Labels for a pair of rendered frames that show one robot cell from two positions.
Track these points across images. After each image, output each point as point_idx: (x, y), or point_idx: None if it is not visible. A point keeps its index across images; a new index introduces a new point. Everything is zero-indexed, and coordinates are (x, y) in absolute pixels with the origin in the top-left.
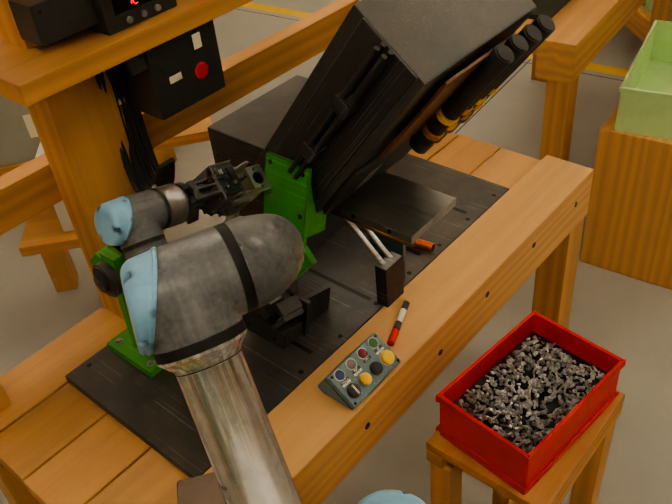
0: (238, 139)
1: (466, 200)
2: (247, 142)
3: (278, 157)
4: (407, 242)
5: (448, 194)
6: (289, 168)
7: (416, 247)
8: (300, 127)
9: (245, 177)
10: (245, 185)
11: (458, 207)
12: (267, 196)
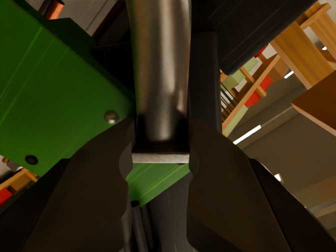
0: (307, 7)
1: (98, 25)
2: (277, 35)
3: (175, 181)
4: (8, 161)
5: (107, 12)
6: (136, 216)
7: (44, 15)
8: (187, 248)
9: (185, 123)
10: (160, 116)
11: (92, 24)
12: (108, 97)
